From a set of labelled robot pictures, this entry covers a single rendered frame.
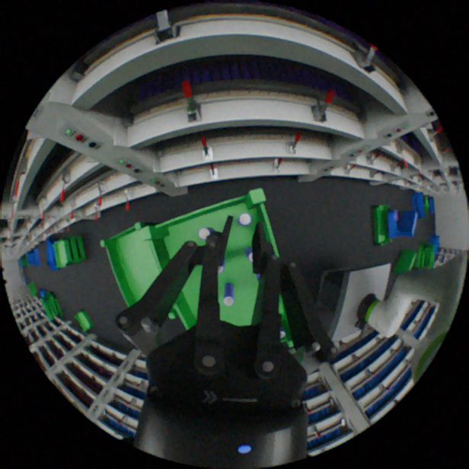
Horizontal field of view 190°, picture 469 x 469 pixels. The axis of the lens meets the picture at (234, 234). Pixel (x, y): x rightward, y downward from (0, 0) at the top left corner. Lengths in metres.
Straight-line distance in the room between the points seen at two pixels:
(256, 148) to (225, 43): 0.37
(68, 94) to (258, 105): 0.35
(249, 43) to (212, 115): 0.18
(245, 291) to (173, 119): 0.38
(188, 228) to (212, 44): 0.31
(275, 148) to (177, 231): 0.38
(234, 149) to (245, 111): 0.19
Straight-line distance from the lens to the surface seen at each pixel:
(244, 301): 0.33
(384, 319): 0.74
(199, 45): 0.22
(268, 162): 0.68
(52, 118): 0.32
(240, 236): 0.29
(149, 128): 0.36
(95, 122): 0.32
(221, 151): 0.48
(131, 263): 0.59
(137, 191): 0.78
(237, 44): 0.23
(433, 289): 0.52
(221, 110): 0.33
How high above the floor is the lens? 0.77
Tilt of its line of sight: 87 degrees down
